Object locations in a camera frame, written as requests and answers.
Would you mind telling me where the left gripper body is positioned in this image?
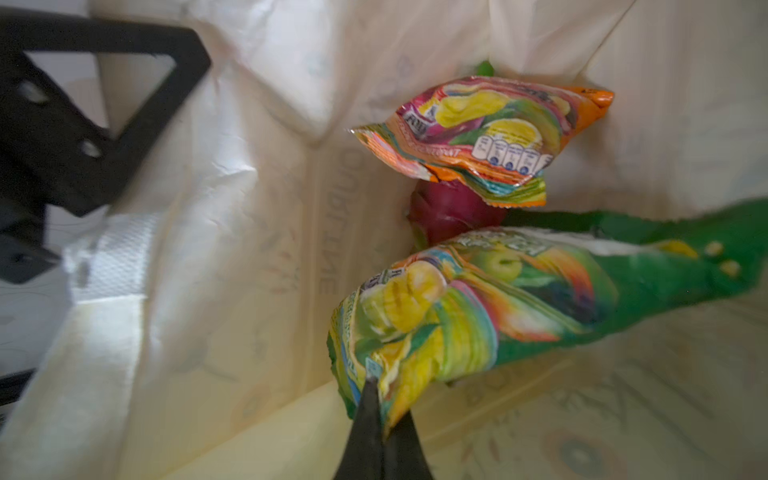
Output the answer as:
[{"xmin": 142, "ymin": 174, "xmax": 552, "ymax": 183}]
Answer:
[{"xmin": 1, "ymin": 7, "xmax": 211, "ymax": 284}]

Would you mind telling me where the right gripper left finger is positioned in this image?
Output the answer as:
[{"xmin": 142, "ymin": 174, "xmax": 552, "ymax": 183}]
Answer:
[{"xmin": 333, "ymin": 377, "xmax": 384, "ymax": 480}]

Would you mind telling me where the pink dragon fruit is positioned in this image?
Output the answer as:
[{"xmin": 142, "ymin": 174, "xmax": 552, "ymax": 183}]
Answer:
[{"xmin": 407, "ymin": 180, "xmax": 507, "ymax": 251}]

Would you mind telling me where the green spring tea candy bag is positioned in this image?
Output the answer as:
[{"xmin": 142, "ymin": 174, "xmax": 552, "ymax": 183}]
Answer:
[{"xmin": 327, "ymin": 199, "xmax": 767, "ymax": 431}]

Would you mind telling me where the green bell pepper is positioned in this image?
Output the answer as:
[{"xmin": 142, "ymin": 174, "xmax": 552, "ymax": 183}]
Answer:
[{"xmin": 475, "ymin": 60, "xmax": 495, "ymax": 77}]

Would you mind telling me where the red candy bag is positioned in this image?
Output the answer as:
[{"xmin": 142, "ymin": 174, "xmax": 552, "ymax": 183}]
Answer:
[{"xmin": 352, "ymin": 76, "xmax": 614, "ymax": 208}]

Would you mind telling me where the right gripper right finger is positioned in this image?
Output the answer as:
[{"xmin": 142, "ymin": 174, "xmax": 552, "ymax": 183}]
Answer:
[{"xmin": 383, "ymin": 412, "xmax": 434, "ymax": 480}]

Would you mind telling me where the cream canvas grocery bag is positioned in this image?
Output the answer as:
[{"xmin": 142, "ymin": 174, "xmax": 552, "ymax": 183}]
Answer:
[{"xmin": 1, "ymin": 1, "xmax": 767, "ymax": 479}]

